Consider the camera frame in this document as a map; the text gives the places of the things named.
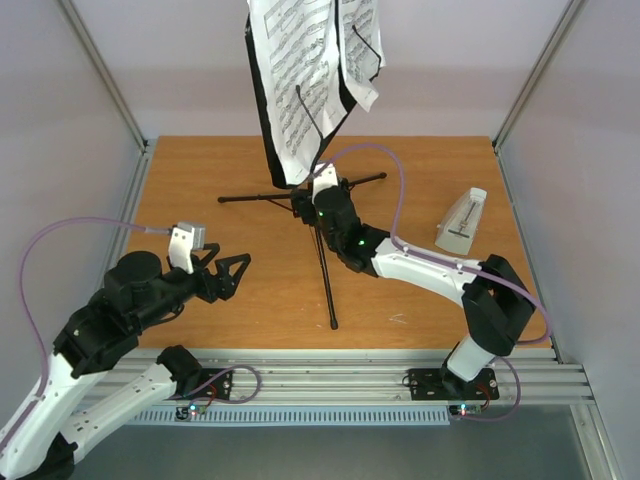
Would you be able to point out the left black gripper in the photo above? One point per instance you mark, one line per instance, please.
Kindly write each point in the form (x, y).
(226, 287)

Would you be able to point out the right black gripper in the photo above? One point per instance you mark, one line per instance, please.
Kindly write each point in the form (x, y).
(302, 206)

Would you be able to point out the black music stand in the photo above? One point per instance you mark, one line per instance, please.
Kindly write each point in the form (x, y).
(281, 200)

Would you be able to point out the white sheet music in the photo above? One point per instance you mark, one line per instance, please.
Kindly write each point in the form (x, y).
(361, 52)
(295, 64)

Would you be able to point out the white metronome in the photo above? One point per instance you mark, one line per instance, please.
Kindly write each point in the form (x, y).
(457, 231)

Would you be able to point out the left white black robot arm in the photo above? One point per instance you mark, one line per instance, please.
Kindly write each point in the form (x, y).
(52, 435)

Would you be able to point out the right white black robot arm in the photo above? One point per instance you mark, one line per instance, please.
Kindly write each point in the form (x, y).
(490, 292)

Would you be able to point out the left small circuit board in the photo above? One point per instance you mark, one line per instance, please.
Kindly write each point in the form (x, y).
(192, 411)

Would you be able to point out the small circuit board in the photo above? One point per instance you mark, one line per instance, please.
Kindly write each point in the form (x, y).
(465, 410)
(192, 411)

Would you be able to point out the right small circuit board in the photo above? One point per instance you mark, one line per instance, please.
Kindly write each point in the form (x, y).
(465, 410)

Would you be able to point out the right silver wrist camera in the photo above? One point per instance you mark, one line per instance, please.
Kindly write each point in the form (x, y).
(324, 176)

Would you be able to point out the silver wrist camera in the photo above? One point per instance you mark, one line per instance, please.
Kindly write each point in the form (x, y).
(185, 238)
(324, 176)

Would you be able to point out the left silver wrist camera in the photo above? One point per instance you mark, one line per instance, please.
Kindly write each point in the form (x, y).
(185, 238)

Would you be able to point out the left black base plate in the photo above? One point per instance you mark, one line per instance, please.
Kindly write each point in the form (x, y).
(214, 378)

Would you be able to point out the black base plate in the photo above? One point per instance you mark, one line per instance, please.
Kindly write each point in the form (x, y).
(430, 384)
(214, 378)

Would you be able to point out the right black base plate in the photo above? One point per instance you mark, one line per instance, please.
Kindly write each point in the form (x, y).
(430, 384)

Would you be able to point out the grey slotted cable duct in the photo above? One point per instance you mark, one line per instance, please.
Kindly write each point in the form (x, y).
(293, 416)

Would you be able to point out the aluminium frame rail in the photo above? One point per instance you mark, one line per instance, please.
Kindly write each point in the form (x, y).
(374, 377)

